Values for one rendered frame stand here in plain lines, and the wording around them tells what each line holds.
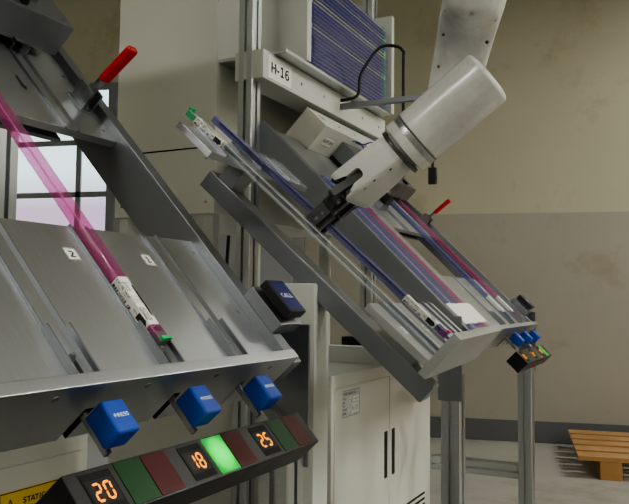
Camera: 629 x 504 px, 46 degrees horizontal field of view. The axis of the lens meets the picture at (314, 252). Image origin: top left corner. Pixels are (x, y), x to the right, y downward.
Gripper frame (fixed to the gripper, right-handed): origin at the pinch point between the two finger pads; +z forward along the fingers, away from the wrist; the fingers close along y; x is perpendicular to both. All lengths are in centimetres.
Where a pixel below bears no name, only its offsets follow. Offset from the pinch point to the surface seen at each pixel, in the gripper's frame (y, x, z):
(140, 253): 37.0, 2.0, 9.8
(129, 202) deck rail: 24.3, -10.6, 13.7
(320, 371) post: 0.3, 18.1, 14.0
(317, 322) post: 1.7, 12.3, 9.5
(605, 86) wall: -343, -65, -99
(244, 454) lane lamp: 42, 26, 9
